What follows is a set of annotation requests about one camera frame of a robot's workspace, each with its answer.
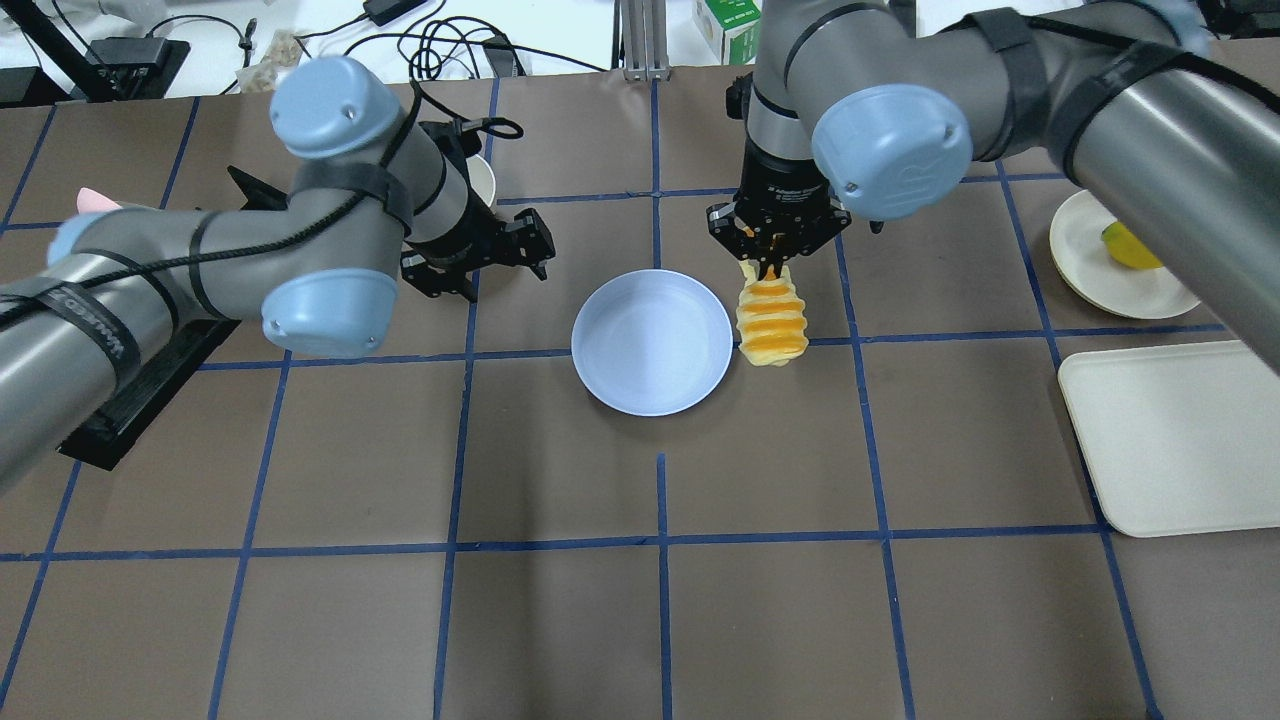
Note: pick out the cream plate with lemon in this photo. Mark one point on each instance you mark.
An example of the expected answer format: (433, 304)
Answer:
(1082, 259)

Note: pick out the cream rectangular tray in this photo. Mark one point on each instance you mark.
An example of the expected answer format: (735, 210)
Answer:
(1178, 439)

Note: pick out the aluminium frame post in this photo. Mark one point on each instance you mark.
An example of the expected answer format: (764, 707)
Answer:
(640, 40)

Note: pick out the yellow lemon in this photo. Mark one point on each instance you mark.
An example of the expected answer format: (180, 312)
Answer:
(1126, 249)

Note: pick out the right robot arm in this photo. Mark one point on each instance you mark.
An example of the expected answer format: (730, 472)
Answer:
(847, 116)

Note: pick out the pink plate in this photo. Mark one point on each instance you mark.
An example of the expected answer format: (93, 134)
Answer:
(93, 202)

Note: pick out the black dish rack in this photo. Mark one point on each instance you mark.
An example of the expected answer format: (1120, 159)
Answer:
(110, 433)

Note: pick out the black power adapter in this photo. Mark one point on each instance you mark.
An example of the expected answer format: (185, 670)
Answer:
(383, 12)

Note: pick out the green white box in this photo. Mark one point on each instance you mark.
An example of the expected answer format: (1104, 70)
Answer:
(730, 28)

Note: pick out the cream bowl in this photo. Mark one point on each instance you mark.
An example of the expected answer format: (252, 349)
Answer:
(482, 179)

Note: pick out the sliced yellow bread loaf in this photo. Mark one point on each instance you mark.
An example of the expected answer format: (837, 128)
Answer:
(770, 318)

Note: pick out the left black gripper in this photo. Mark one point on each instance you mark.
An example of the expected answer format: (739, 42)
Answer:
(466, 243)

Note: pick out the blue plate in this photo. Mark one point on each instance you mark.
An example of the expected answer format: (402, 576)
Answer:
(651, 343)

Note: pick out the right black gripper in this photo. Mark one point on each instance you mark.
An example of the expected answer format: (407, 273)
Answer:
(781, 185)

